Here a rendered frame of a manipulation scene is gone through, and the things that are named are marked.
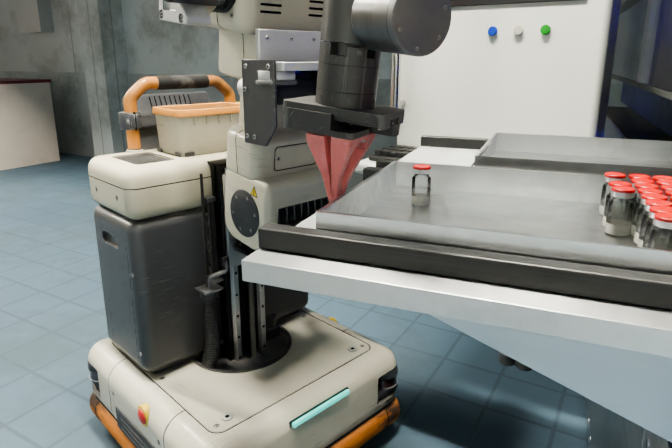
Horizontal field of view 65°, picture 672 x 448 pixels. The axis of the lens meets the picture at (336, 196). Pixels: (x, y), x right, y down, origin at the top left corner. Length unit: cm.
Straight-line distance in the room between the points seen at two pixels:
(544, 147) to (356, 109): 59
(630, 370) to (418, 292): 20
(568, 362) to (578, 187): 25
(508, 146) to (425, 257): 62
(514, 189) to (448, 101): 75
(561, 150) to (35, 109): 559
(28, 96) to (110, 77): 91
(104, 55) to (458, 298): 530
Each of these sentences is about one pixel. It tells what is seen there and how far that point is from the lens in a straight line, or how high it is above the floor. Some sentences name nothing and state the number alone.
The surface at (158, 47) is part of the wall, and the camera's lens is 538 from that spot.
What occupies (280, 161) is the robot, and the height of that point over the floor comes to 84.
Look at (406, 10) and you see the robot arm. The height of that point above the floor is 108.
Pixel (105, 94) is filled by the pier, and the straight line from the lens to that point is 561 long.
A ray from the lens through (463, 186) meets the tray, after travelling 69.
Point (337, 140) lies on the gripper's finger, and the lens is 48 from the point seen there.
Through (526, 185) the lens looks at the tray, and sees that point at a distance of 69.
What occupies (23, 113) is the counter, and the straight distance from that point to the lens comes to 609.
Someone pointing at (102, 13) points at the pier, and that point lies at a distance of 562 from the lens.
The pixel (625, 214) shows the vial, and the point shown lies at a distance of 57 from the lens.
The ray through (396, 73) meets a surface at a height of 101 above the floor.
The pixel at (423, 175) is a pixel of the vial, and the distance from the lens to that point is 61.
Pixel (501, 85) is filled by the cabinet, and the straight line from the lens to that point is 136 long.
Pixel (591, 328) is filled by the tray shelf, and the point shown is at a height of 87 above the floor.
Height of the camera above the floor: 105
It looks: 15 degrees down
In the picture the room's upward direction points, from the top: straight up
